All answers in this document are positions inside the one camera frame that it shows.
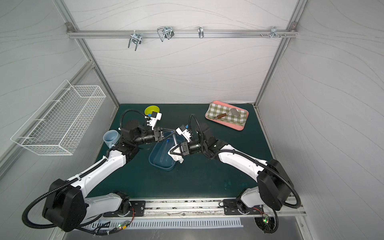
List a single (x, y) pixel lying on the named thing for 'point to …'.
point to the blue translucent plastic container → (159, 157)
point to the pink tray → (237, 126)
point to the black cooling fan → (266, 224)
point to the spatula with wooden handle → (233, 111)
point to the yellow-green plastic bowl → (149, 109)
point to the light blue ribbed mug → (111, 137)
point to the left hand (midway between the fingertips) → (174, 133)
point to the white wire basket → (58, 126)
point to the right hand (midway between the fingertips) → (171, 152)
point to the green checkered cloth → (214, 110)
